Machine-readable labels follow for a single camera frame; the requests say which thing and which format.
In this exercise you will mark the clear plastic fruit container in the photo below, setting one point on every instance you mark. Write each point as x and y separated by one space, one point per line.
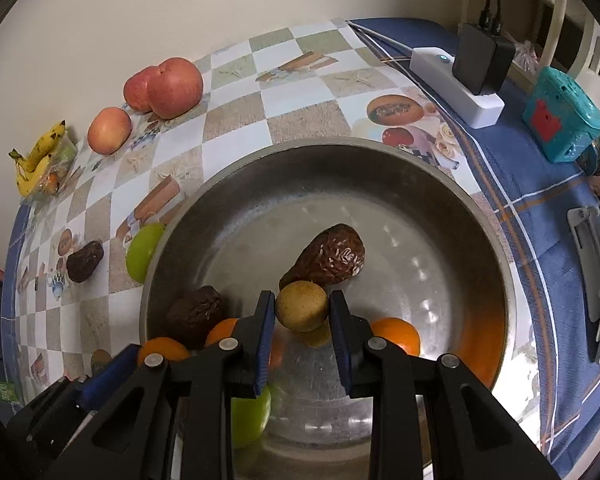
60 167

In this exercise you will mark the white power strip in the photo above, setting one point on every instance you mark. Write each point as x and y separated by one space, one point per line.
460 95

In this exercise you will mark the checkered printed tablecloth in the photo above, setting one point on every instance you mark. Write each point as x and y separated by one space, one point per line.
290 110

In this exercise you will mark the large dark brown wrinkled date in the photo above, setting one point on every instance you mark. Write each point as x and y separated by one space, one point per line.
332 255

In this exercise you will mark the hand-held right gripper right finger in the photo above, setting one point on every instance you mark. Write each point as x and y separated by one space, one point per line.
341 345

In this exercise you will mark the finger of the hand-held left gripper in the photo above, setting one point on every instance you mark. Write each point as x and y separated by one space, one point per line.
110 375

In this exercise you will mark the small orange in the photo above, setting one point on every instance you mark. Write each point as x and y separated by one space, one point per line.
400 337
222 330
162 349

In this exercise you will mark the teal toy camera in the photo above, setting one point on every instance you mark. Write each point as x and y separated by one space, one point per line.
562 115

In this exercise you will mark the round metal basin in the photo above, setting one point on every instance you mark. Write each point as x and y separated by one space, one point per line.
415 240

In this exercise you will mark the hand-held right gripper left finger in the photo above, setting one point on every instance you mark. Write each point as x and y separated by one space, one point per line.
262 345

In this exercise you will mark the pale peach-coloured apple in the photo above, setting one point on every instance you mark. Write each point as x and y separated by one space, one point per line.
109 131

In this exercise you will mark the black power adapter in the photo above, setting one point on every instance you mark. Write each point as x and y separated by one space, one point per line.
482 62

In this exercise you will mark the tan round longan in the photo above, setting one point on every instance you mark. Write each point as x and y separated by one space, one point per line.
301 306

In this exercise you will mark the white chair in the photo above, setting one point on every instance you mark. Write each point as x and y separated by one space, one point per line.
565 15

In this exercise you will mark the grey phone holder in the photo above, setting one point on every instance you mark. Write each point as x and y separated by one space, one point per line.
587 260

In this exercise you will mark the red apple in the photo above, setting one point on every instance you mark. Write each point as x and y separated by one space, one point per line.
136 89
176 87

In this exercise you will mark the yellow banana bunch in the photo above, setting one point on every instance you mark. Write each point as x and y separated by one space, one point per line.
35 160

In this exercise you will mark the green oval fruit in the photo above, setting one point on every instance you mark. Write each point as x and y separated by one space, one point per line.
142 252
250 420

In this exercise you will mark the green packet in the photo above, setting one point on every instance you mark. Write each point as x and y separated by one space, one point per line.
2 391

